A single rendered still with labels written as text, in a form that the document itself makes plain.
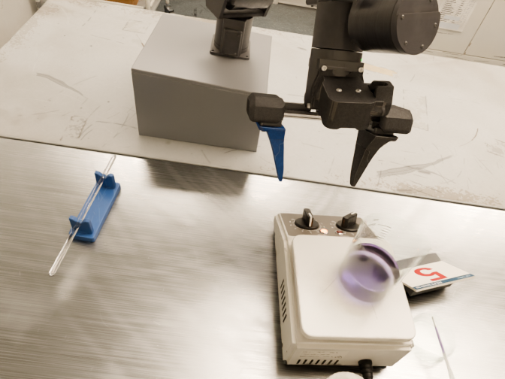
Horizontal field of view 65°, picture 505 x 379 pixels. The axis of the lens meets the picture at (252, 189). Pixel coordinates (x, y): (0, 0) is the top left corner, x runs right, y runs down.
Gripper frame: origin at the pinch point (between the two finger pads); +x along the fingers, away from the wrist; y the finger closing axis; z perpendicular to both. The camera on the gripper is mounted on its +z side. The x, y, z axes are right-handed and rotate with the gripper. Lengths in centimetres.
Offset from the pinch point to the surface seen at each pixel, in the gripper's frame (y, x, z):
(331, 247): 1.2, 9.1, 6.1
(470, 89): 43, -8, -41
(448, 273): 18.8, 13.9, 2.3
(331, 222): 3.6, 9.6, -2.4
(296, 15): 41, -41, -278
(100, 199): -28.3, 10.2, -7.0
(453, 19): 133, -43, -220
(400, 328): 7.0, 13.8, 14.1
